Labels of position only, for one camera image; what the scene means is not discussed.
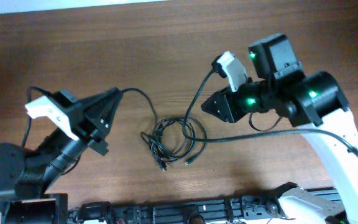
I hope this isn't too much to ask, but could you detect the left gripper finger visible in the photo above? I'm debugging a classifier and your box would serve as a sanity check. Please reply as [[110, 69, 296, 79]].
[[85, 87, 123, 142], [78, 93, 111, 121]]

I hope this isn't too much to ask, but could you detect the black USB cable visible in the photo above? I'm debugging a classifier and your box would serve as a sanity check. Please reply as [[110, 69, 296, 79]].
[[121, 87, 208, 172]]

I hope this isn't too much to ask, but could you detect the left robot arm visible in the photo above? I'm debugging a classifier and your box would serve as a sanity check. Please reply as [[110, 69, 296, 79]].
[[0, 87, 123, 223]]

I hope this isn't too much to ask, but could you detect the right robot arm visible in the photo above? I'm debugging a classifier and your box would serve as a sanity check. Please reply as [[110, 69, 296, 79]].
[[201, 34, 358, 223]]

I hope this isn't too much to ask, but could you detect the right camera cable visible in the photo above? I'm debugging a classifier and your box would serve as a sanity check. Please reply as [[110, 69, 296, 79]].
[[181, 68, 358, 175]]

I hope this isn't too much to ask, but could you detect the camera cable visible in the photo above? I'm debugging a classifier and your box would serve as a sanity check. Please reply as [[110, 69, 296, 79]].
[[181, 68, 358, 175], [0, 85, 53, 224]]

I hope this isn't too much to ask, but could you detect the left camera cable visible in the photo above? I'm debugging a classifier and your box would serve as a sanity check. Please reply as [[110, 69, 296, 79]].
[[0, 85, 53, 224]]

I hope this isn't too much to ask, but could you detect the black aluminium mounting rail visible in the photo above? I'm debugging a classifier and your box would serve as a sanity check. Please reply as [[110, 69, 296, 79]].
[[68, 182, 349, 223]]

